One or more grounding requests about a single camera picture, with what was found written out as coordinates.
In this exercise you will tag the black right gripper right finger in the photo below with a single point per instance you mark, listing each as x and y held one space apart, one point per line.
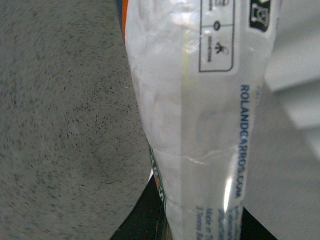
252 229

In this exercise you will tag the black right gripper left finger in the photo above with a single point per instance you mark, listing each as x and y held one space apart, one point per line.
147 220

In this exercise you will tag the clear plastic tennis ball can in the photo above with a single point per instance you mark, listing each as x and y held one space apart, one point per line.
197 68

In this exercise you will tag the white pleated curtain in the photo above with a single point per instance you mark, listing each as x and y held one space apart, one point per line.
294 70

